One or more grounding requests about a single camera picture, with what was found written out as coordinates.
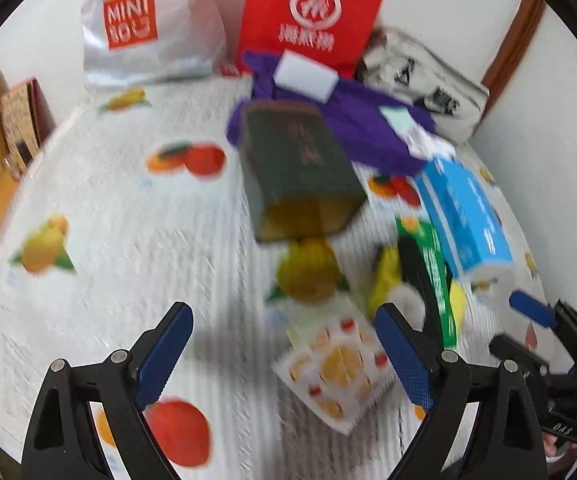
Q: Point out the light green cloth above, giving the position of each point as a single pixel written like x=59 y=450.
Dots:
x=396 y=120

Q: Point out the white sponge block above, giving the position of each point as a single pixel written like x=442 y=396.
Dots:
x=306 y=77

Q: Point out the red paper bag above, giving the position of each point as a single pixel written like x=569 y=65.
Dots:
x=313 y=5

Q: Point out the white plastic shopping bag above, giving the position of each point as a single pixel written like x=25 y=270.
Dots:
x=168 y=15

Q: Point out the brown wooden door frame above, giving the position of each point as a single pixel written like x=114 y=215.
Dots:
x=515 y=40

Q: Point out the blue tissue pack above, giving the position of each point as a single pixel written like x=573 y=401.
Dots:
x=463 y=215

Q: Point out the person's right hand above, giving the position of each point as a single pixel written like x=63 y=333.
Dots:
x=552 y=447

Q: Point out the brown patterned box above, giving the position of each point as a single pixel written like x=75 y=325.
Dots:
x=21 y=110

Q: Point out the fruit print tissue packet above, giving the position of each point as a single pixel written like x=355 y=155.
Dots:
x=338 y=365

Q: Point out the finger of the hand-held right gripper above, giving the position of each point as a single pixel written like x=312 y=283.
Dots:
x=515 y=355
x=533 y=308

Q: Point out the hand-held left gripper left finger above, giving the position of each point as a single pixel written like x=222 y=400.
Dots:
x=164 y=355

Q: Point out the white fabric backpack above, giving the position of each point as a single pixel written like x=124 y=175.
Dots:
x=418 y=80

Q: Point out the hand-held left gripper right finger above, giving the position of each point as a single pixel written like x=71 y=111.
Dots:
x=408 y=360

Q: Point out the white cloth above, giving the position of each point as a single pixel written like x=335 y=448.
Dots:
x=428 y=145

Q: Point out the purple towel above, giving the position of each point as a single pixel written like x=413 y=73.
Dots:
x=358 y=125

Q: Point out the dark green box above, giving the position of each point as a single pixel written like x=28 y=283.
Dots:
x=293 y=160

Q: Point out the green packet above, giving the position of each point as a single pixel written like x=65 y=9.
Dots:
x=438 y=270

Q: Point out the yellow black work glove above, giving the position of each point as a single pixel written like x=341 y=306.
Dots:
x=387 y=280

